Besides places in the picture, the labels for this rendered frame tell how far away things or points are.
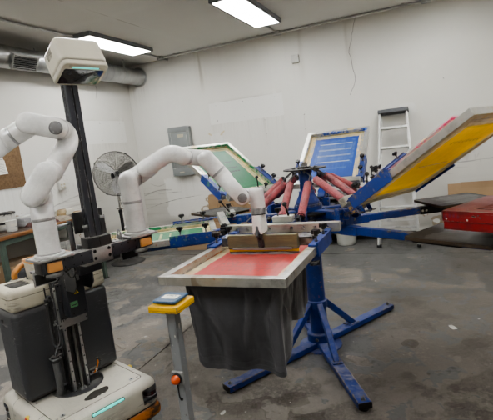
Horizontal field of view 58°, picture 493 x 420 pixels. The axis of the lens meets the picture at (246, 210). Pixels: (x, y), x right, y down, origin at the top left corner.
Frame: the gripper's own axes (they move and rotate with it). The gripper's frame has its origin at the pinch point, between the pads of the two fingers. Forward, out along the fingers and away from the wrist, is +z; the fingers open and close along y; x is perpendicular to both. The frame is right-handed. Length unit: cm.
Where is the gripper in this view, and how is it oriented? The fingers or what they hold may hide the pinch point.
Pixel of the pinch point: (262, 242)
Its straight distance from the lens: 226.8
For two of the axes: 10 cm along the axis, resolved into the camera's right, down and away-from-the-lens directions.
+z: 1.3, 9.8, 1.5
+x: 9.1, -0.6, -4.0
